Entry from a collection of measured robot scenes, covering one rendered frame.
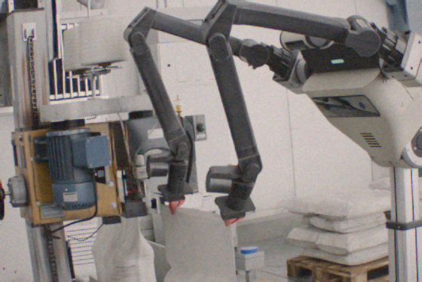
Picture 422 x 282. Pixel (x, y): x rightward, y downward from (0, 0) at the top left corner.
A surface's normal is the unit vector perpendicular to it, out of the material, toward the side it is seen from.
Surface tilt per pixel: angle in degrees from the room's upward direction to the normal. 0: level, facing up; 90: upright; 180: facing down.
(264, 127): 90
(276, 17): 116
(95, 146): 90
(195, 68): 90
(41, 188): 90
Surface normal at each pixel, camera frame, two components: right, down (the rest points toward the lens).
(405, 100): 0.44, 0.00
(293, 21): 0.17, 0.47
